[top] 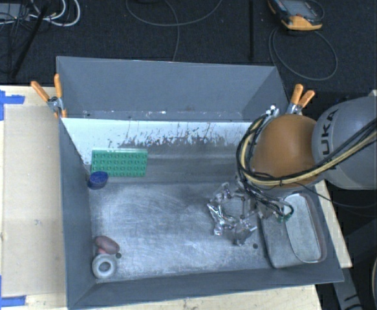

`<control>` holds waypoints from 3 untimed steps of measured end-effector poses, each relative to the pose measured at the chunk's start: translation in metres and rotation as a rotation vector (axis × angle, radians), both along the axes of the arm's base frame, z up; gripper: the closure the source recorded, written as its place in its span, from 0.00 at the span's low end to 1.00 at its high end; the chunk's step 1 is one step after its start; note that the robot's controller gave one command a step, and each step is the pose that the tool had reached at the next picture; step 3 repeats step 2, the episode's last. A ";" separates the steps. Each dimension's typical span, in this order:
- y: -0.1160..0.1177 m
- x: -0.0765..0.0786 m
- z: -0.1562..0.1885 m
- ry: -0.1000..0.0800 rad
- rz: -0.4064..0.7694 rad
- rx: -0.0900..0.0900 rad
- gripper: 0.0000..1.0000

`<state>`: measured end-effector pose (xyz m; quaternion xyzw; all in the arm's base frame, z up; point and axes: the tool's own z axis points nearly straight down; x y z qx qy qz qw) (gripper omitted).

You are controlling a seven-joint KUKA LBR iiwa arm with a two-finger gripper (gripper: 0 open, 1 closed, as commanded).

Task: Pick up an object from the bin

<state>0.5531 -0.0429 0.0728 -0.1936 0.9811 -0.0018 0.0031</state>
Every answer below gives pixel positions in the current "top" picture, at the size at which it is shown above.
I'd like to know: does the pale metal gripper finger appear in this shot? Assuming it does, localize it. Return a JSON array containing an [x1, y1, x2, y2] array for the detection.
[[206, 182, 241, 222], [212, 216, 259, 247]]

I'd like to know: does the clear plastic container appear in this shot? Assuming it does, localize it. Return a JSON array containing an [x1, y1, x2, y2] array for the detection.
[[260, 193, 329, 269]]

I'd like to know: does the grey metal bin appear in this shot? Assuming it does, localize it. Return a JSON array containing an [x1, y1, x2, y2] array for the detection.
[[55, 56, 345, 309]]

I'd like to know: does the green studded flat block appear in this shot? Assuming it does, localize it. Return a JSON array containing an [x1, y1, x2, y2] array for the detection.
[[90, 149, 149, 178]]

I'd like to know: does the red-brown toy potato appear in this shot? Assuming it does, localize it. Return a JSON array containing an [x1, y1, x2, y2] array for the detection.
[[94, 235, 121, 256]]

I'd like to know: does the blue plastic cup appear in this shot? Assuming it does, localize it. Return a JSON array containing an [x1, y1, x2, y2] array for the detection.
[[87, 170, 109, 191]]

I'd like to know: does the pale brown cardboard board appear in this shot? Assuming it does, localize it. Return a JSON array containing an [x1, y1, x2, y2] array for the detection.
[[1, 104, 67, 297]]

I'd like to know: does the white tape ring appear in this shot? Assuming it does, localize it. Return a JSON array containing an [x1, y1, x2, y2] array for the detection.
[[91, 254, 118, 280]]

